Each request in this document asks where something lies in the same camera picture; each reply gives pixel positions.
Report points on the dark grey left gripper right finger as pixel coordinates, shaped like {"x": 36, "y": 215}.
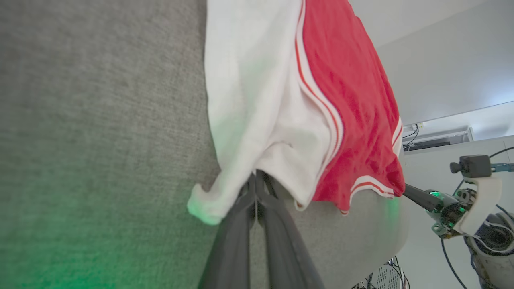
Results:
{"x": 285, "y": 249}

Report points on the right gripper body with green band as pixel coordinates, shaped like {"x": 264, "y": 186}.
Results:
{"x": 449, "y": 212}

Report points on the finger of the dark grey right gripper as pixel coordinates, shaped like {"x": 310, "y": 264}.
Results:
{"x": 419, "y": 197}

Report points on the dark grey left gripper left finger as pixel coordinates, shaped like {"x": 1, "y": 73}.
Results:
{"x": 233, "y": 249}

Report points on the red and white garment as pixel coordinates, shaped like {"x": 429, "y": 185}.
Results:
{"x": 289, "y": 100}

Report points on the grey fabric sofa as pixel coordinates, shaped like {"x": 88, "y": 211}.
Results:
{"x": 100, "y": 140}

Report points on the white wall air conditioner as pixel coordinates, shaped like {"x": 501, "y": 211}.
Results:
{"x": 435, "y": 140}

